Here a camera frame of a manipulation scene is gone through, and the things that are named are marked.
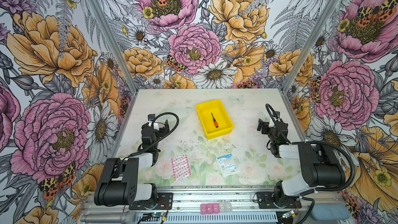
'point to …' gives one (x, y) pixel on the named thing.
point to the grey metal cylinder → (128, 218)
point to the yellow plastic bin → (225, 123)
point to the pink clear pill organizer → (215, 208)
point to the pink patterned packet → (181, 167)
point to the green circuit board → (287, 214)
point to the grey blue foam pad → (328, 212)
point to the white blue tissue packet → (227, 165)
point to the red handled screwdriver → (215, 122)
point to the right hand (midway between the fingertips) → (267, 123)
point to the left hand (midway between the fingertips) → (159, 125)
